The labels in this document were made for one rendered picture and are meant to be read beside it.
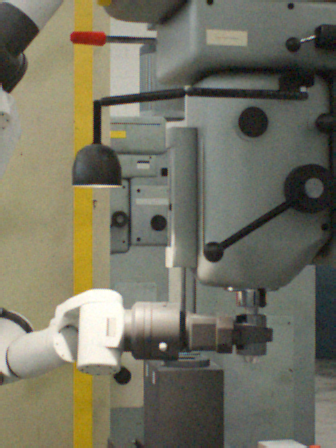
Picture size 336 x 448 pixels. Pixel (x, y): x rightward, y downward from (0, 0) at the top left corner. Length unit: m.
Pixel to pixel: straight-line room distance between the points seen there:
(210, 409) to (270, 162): 0.56
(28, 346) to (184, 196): 0.37
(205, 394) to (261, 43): 0.68
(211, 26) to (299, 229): 0.32
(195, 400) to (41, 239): 1.48
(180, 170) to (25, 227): 1.74
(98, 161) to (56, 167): 1.80
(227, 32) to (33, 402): 2.02
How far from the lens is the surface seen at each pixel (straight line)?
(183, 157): 1.47
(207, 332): 1.48
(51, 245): 3.18
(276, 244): 1.43
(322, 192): 1.42
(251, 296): 1.50
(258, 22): 1.43
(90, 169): 1.40
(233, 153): 1.42
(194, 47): 1.40
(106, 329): 1.49
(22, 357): 1.63
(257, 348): 1.51
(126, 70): 10.79
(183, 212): 1.47
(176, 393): 1.79
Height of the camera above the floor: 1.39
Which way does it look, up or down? 1 degrees up
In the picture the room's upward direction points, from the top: straight up
